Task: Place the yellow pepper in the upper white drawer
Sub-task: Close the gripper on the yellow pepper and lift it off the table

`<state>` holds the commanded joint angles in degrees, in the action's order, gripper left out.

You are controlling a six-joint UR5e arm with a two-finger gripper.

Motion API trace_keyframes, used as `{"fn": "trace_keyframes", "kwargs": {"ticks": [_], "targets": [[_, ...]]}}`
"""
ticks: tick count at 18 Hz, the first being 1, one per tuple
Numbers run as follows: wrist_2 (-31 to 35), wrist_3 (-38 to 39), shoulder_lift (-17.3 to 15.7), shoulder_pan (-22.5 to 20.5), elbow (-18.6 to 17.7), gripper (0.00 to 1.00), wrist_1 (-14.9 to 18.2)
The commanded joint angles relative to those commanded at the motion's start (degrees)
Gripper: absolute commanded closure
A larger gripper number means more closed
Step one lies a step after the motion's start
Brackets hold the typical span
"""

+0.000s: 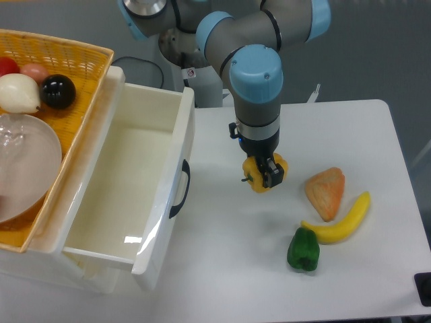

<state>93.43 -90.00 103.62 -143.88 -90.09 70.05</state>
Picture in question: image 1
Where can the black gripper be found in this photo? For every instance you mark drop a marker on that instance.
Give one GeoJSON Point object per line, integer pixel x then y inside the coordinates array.
{"type": "Point", "coordinates": [263, 150]}

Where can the yellow bell pepper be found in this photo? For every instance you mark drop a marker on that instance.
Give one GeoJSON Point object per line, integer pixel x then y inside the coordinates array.
{"type": "Point", "coordinates": [261, 181]}

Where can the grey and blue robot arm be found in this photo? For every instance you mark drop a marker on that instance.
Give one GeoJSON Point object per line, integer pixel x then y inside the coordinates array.
{"type": "Point", "coordinates": [244, 52]}

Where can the green bell pepper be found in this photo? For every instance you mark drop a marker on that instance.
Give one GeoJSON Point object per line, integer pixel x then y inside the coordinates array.
{"type": "Point", "coordinates": [304, 250]}

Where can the white upper drawer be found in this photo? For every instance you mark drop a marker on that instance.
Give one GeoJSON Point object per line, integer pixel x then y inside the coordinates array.
{"type": "Point", "coordinates": [123, 220]}

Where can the white drawer cabinet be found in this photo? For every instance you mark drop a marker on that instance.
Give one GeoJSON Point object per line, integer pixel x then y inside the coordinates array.
{"type": "Point", "coordinates": [45, 259]}

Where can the orange bread slice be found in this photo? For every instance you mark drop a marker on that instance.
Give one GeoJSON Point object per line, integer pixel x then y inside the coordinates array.
{"type": "Point", "coordinates": [325, 191]}

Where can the yellow banana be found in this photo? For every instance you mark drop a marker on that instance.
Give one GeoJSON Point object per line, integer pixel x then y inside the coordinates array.
{"type": "Point", "coordinates": [340, 231]}

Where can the black device at table edge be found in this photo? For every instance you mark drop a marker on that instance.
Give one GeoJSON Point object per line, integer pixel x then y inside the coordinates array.
{"type": "Point", "coordinates": [423, 286]}

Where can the yellow woven basket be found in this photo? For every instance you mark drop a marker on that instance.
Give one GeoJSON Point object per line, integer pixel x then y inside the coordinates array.
{"type": "Point", "coordinates": [86, 65]}

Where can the black round ball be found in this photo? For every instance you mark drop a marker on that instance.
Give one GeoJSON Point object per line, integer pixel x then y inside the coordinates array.
{"type": "Point", "coordinates": [57, 91]}

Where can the pink round fruit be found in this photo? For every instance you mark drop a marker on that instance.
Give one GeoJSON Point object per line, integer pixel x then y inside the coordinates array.
{"type": "Point", "coordinates": [36, 71]}

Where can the white onion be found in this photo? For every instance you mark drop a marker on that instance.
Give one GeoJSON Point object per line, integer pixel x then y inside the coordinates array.
{"type": "Point", "coordinates": [19, 94]}

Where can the red tomato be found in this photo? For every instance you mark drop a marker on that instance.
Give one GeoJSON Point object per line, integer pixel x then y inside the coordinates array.
{"type": "Point", "coordinates": [8, 66]}

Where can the black drawer handle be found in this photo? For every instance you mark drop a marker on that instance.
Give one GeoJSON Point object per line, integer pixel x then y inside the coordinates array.
{"type": "Point", "coordinates": [183, 189]}

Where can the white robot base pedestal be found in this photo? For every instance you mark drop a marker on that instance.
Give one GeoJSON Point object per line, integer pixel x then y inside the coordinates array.
{"type": "Point", "coordinates": [191, 68]}

